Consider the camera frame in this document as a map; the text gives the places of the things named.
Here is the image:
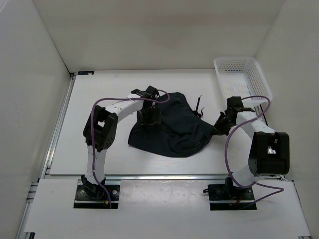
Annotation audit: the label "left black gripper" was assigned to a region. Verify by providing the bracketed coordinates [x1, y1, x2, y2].
[137, 106, 161, 132]

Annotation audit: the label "dark navy shorts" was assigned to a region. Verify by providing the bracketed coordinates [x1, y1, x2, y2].
[128, 92, 215, 158]

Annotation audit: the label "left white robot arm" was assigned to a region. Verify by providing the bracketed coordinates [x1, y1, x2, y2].
[81, 86, 160, 200]

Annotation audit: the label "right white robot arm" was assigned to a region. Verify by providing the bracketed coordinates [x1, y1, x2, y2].
[214, 107, 290, 199]

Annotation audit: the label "white plastic perforated basket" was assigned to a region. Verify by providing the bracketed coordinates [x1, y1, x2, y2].
[214, 57, 273, 107]

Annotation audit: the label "small blue label sticker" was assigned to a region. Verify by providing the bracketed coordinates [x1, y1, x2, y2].
[77, 71, 95, 75]

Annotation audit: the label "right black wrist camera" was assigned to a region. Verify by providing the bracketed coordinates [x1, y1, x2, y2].
[226, 96, 244, 110]

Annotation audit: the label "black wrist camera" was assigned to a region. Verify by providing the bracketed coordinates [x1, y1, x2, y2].
[146, 86, 160, 100]
[226, 96, 244, 110]

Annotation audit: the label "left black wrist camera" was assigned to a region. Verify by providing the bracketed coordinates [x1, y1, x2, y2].
[146, 86, 160, 100]

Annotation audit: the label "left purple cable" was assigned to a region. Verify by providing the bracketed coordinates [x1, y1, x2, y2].
[90, 89, 170, 209]

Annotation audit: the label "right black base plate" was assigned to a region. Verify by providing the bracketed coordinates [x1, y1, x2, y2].
[202, 182, 257, 211]

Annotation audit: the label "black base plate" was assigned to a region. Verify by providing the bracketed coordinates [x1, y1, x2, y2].
[202, 182, 257, 211]
[73, 184, 120, 210]

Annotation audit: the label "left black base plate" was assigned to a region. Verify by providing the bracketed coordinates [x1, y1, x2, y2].
[73, 184, 120, 210]

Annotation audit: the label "aluminium frame rail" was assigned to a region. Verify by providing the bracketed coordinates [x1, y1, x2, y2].
[15, 72, 77, 239]

